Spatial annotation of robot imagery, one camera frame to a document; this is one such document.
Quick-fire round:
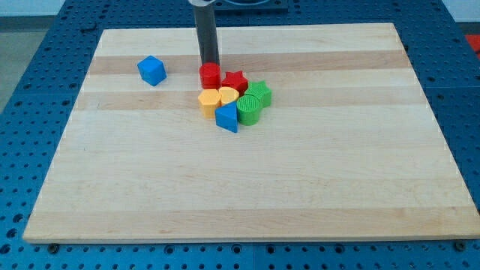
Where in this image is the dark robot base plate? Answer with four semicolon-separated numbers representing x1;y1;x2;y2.
214;0;289;12

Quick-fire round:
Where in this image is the blue cube block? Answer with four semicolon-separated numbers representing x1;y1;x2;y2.
137;55;167;86

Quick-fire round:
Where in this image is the red star block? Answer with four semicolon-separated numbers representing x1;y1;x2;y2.
221;70;248;97

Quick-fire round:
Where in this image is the light wooden board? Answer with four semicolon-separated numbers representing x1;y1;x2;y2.
23;23;479;244

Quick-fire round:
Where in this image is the red cylinder block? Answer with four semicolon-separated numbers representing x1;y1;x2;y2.
199;62;221;89

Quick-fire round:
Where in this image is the yellow hexagon block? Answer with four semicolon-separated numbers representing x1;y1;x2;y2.
198;89;221;119

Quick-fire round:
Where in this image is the green star block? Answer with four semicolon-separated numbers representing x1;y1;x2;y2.
244;81;272;108

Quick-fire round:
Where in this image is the blue triangle block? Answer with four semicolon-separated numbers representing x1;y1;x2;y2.
214;101;238;133

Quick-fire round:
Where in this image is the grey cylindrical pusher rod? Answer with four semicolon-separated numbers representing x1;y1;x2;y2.
188;0;220;65

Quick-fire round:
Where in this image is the green cylinder block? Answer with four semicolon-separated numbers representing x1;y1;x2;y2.
236;95;262;126

